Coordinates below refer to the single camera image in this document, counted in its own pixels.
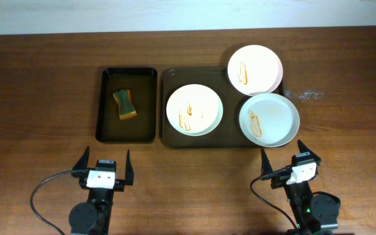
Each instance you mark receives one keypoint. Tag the white plate tray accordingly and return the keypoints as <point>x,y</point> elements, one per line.
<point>194,110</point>

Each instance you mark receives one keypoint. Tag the green and orange sponge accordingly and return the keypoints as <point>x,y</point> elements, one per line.
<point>125,105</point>

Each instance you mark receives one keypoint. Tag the black small rectangular tray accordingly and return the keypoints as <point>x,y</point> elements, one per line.
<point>142,84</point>

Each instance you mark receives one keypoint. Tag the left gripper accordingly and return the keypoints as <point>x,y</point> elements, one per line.
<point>119,184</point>

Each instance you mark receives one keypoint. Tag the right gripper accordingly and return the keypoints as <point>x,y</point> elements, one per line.
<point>278,182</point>

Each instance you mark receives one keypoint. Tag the white plate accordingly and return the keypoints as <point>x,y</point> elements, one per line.
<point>255,69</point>
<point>269,120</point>

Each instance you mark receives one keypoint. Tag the large brown serving tray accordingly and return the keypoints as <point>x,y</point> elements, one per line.
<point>228,133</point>

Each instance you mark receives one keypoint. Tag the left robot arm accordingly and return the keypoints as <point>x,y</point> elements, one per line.
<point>93,215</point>

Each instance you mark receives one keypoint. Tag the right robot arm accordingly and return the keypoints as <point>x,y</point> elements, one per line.
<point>314,212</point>

